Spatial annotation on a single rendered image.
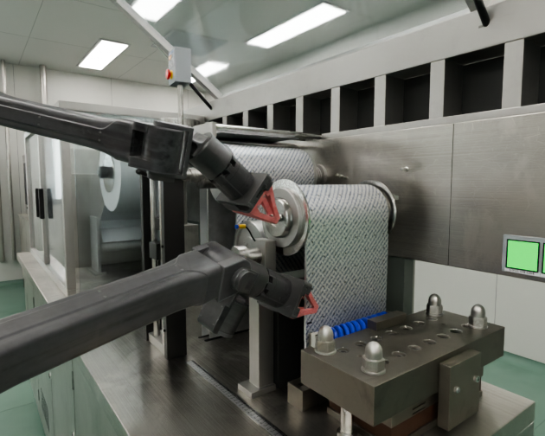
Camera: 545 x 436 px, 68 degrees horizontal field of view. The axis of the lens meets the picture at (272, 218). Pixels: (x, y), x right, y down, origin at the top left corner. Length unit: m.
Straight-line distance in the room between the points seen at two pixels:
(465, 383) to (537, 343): 2.71
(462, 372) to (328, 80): 0.80
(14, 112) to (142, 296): 0.39
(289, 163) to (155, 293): 0.61
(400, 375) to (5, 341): 0.51
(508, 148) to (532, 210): 0.12
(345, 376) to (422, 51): 0.70
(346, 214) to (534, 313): 2.75
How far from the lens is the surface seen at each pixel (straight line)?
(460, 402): 0.81
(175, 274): 0.53
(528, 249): 0.86
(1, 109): 0.77
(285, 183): 0.77
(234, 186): 0.66
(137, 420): 0.83
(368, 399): 0.65
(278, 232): 0.76
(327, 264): 0.78
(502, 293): 3.51
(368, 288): 0.89
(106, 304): 0.47
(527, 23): 0.92
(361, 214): 0.84
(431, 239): 0.96
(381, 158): 1.03
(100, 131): 0.66
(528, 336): 3.52
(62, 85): 6.33
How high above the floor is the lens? 1.32
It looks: 5 degrees down
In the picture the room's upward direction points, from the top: straight up
